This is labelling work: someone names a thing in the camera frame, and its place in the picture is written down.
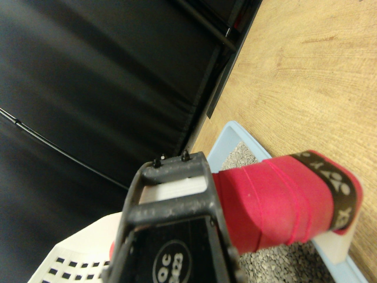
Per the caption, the black curtain stand foot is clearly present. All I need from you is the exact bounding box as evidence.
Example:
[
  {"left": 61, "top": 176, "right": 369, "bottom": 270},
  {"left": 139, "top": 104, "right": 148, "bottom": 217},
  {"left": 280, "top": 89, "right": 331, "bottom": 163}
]
[{"left": 207, "top": 0, "right": 263, "bottom": 119}]

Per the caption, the thin black cable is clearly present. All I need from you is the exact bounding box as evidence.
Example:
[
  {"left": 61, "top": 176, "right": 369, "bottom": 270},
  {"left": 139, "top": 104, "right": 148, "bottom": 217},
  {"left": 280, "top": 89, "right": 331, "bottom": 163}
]
[{"left": 0, "top": 107, "right": 131, "bottom": 190}]

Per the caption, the blue litter tray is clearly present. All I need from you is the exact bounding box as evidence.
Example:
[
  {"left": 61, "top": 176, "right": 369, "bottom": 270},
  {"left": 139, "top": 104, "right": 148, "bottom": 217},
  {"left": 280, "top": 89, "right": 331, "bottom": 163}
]
[{"left": 205, "top": 120, "right": 377, "bottom": 283}]

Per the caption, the black curtain stand pole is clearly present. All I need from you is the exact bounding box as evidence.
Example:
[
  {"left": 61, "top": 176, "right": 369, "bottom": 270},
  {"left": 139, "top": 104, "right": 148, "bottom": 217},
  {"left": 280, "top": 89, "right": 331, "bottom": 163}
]
[{"left": 176, "top": 0, "right": 239, "bottom": 53}]

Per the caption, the white scoop with red handle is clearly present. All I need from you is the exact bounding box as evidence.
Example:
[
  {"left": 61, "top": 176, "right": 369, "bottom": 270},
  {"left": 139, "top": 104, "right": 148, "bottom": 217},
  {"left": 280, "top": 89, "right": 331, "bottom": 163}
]
[{"left": 28, "top": 149, "right": 366, "bottom": 283}]

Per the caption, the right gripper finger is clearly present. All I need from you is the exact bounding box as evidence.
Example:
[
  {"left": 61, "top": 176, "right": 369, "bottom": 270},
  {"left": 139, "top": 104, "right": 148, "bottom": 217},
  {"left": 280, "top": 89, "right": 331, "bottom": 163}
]
[{"left": 101, "top": 150, "right": 246, "bottom": 283}]

